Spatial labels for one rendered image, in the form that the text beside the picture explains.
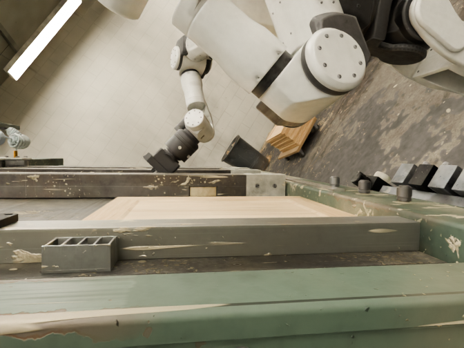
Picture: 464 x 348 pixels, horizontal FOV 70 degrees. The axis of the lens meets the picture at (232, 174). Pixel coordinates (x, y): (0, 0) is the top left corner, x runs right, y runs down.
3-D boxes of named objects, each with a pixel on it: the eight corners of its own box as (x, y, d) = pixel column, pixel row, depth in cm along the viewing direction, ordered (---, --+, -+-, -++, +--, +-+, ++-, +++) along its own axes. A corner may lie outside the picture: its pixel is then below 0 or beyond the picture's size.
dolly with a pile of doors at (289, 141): (324, 121, 404) (297, 102, 398) (305, 157, 392) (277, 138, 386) (302, 132, 463) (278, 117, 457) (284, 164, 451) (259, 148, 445)
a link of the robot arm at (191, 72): (179, 106, 114) (171, 63, 121) (206, 109, 118) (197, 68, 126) (188, 86, 105) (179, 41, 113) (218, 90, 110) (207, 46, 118)
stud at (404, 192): (415, 203, 58) (416, 186, 58) (402, 203, 57) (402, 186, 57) (405, 201, 60) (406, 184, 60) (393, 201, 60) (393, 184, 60)
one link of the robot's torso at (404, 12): (413, 14, 84) (371, 3, 82) (458, -13, 70) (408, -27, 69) (404, 65, 84) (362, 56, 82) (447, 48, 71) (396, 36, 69)
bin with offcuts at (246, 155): (275, 153, 529) (242, 130, 519) (260, 181, 517) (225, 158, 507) (264, 159, 578) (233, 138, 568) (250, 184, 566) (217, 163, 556)
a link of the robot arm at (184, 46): (170, 38, 117) (193, 14, 97) (204, 44, 123) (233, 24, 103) (170, 71, 117) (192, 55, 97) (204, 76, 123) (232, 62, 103)
